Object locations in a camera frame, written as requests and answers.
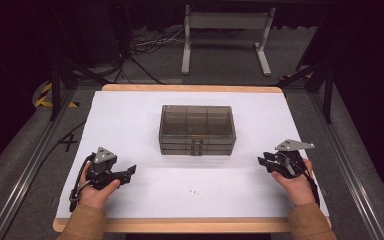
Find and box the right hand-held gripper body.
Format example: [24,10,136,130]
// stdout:
[272,139,316,180]

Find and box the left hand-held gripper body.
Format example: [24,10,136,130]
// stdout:
[86,146,122,190]

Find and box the smoky transparent drawer box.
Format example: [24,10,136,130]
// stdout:
[158,104,237,157]

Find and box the person's right hand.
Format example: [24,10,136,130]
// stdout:
[271,158,316,207]

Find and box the person's left hand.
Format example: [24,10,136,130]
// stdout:
[78,162,122,210]

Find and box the white table cover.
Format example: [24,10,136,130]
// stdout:
[55,90,330,220]

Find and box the black metal stand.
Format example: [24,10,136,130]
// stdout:
[47,3,115,122]
[275,49,336,125]

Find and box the yellow black floor tape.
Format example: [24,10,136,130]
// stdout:
[34,81,80,109]

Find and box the white metal stand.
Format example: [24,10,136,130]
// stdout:
[181,4,277,77]

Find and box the right hand-held gripper cable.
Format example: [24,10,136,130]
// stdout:
[281,152,321,208]

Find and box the hand-held gripper cable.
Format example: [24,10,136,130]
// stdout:
[68,154,96,213]
[281,152,321,208]

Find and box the left hand-held gripper cable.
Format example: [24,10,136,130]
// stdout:
[68,154,96,213]

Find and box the black floor cable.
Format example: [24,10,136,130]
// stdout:
[35,121,87,172]

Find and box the aluminium floor rail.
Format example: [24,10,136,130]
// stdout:
[308,92,384,240]
[0,89,78,240]

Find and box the bundle of floor cables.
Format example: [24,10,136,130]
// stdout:
[113,25,186,85]

